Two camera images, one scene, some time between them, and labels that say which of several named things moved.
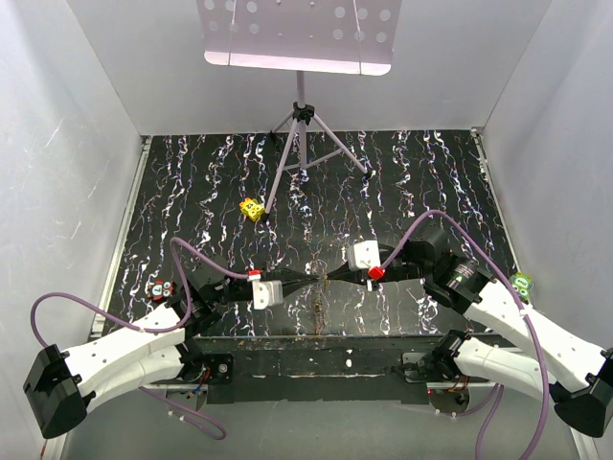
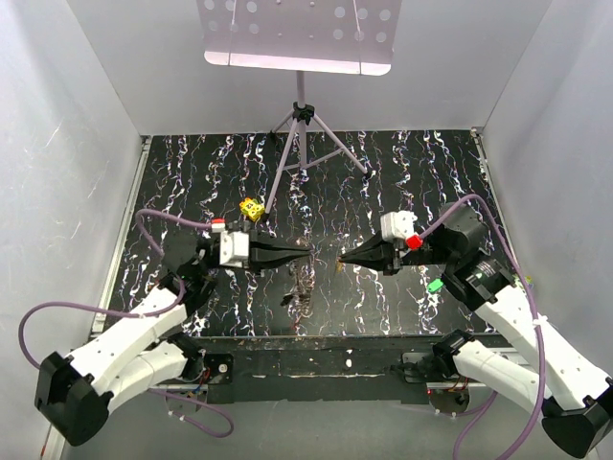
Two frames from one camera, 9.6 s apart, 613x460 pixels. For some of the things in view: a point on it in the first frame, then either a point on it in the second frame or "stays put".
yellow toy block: x=252 y=208 stays put
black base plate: x=350 y=369 stays put
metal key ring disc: x=315 y=278 → x=305 y=276
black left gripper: x=292 y=281 → x=261 y=255
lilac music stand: x=328 y=36 stays put
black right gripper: x=343 y=273 → x=374 y=253
